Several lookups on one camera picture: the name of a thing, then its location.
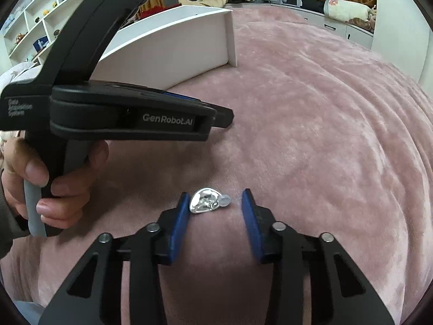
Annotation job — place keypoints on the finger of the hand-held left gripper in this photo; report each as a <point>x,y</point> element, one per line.
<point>182,96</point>
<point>224,117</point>

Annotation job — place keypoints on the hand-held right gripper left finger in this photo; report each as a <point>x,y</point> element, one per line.
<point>179,230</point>

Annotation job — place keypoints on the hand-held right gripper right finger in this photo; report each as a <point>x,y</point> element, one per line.
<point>252,223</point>

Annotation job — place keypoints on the silver heart earring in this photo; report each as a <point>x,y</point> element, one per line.
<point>204,201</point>

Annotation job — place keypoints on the white rectangular storage box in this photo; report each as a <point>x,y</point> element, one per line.
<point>162,37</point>

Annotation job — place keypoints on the person's left hand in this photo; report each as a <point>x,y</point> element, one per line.
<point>33,172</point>

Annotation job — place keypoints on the red cloth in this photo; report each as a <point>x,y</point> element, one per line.
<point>152,12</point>

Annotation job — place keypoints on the white crumpled quilt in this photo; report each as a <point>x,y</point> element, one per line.
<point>17,74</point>

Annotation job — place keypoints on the white bookshelf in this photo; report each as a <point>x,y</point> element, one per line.
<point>37,17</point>

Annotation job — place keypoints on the white window seat cabinet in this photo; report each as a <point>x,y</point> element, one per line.
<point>338,30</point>

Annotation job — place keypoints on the white floral pillow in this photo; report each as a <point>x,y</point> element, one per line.
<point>348,10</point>

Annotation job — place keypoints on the light blue cloth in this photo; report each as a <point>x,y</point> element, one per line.
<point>30,313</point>

